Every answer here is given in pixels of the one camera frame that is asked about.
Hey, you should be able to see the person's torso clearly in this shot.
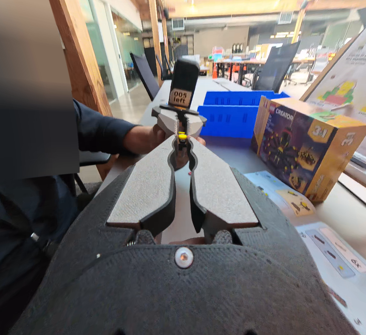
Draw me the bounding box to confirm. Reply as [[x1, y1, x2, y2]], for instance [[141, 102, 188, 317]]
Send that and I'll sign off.
[[0, 175, 82, 334]]

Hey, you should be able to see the blue plastic bin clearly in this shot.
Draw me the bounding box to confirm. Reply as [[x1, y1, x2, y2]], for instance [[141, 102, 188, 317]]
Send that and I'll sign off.
[[197, 105, 259, 139], [203, 90, 290, 106]]

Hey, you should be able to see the person's left forearm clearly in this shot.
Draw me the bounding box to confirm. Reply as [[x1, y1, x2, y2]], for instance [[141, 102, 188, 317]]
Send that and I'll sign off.
[[73, 99, 140, 155]]

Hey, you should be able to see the person's left hand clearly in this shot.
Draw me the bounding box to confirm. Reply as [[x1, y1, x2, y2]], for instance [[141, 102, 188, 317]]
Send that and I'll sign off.
[[124, 124, 173, 156]]

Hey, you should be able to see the lego instruction booklet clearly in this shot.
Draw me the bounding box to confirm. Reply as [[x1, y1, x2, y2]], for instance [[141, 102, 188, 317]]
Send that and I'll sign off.
[[244, 170, 366, 333]]

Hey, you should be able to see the wooden post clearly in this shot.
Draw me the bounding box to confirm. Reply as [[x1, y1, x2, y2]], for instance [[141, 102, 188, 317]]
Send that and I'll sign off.
[[145, 0, 164, 87], [39, 0, 112, 117]]

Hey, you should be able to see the lego set box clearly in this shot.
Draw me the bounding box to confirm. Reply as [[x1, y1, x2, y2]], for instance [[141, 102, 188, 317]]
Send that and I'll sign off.
[[251, 96, 366, 204]]

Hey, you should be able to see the wooden work table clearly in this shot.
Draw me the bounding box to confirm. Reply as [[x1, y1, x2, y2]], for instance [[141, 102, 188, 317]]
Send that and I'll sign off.
[[213, 58, 268, 81]]

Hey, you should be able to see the instruction sheet clipboard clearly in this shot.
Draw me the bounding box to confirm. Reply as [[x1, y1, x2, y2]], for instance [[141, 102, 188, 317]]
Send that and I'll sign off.
[[299, 27, 366, 129]]

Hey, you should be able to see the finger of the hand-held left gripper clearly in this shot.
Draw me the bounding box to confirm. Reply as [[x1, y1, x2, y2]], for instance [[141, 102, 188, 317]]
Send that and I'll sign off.
[[185, 113, 207, 139], [151, 107, 180, 141]]

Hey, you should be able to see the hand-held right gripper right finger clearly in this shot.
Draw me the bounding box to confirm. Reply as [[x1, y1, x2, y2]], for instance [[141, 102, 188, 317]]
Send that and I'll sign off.
[[187, 137, 259, 234]]

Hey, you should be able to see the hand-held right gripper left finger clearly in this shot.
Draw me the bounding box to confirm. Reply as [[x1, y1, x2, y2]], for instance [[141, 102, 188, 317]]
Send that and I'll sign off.
[[106, 135, 177, 237]]

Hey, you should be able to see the black office chair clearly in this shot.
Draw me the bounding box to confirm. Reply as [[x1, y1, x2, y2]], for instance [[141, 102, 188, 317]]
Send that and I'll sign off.
[[253, 41, 301, 93], [74, 152, 112, 198], [156, 54, 173, 81], [130, 52, 161, 101]]

